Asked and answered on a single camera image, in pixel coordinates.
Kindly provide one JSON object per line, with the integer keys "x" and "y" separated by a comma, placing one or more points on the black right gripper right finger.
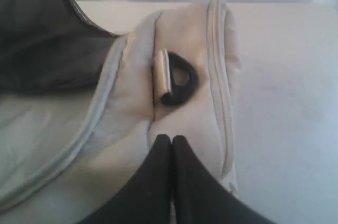
{"x": 199, "y": 197}

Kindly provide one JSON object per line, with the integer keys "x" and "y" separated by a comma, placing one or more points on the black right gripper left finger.
{"x": 146, "y": 197}

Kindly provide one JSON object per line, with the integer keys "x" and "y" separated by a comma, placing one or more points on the beige canvas duffel bag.
{"x": 81, "y": 106}

